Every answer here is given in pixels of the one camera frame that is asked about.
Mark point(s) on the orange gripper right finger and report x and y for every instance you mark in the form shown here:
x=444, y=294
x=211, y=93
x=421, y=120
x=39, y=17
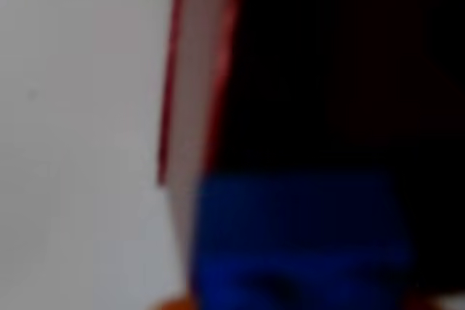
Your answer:
x=430, y=305

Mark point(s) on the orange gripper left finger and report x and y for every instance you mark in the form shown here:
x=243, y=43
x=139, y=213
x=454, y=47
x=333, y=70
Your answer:
x=174, y=304

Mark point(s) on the small blue block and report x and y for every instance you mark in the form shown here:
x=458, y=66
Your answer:
x=301, y=241

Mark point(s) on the dark red box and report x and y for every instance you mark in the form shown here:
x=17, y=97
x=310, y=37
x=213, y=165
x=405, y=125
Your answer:
x=327, y=63

